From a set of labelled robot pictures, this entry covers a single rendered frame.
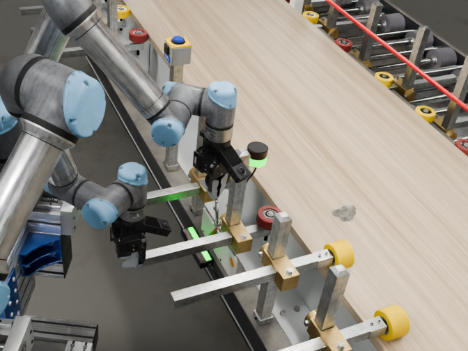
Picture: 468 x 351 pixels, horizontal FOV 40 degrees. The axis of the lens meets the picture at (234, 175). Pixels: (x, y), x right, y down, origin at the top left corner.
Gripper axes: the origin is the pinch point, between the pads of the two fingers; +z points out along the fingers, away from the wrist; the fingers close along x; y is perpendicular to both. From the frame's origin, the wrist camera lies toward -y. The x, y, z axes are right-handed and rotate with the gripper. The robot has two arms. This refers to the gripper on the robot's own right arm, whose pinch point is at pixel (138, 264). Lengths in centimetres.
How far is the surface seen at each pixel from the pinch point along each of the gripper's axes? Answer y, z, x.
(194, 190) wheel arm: -26.9, -2.5, -23.5
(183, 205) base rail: -28.0, 12.4, -33.5
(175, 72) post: -30, -29, -53
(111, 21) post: -31, -13, -127
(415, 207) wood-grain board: -89, -8, 12
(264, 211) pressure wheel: -40.5, -8.1, -1.7
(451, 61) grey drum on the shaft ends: -185, 0, -80
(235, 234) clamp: -29.7, -4.6, 1.6
